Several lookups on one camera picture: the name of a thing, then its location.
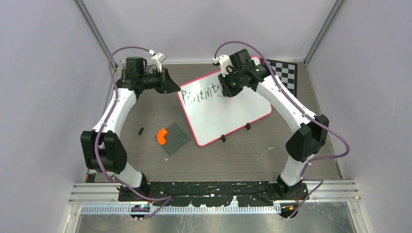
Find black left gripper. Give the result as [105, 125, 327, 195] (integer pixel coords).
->
[140, 67, 181, 95]

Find white board with pink frame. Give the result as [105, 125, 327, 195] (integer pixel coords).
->
[177, 69, 273, 147]

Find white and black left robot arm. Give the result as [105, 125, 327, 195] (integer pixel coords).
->
[80, 53, 181, 201]

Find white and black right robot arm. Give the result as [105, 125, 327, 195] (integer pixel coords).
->
[213, 49, 329, 199]

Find black and white checkerboard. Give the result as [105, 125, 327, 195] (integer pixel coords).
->
[268, 59, 298, 97]

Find orange curved pipe piece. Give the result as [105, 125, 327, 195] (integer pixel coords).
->
[156, 128, 168, 146]

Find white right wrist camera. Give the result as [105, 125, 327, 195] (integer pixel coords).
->
[212, 55, 233, 77]

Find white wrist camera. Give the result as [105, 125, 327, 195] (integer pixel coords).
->
[212, 55, 233, 77]
[148, 50, 167, 73]

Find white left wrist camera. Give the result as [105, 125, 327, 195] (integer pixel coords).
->
[148, 50, 167, 73]

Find grey studded base plate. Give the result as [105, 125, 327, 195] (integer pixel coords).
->
[161, 123, 190, 156]

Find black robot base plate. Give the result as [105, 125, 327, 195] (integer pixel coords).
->
[118, 181, 309, 208]

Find aluminium frame rail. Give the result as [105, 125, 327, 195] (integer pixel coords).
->
[69, 181, 361, 216]

